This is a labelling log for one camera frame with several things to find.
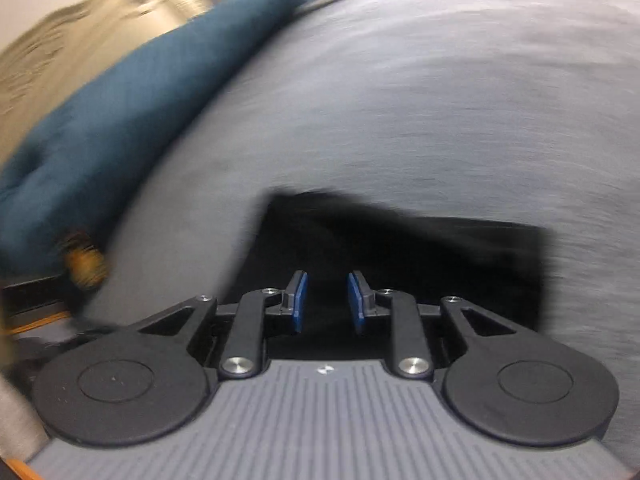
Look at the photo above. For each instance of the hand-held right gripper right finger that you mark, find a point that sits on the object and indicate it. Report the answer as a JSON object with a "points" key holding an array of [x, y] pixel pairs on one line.
{"points": [[356, 305]]}

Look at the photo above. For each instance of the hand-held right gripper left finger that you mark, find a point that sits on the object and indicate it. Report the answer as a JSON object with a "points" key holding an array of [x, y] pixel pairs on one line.
{"points": [[300, 305]]}

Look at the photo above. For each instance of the black printed t-shirt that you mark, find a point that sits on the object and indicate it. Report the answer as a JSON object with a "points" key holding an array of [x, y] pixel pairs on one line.
{"points": [[425, 260]]}

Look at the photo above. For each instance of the grey bed blanket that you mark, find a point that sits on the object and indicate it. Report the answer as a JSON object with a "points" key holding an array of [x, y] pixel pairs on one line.
{"points": [[400, 85]]}

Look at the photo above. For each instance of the carved cream headboard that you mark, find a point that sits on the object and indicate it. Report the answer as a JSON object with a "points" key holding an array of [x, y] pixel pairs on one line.
{"points": [[75, 45]]}

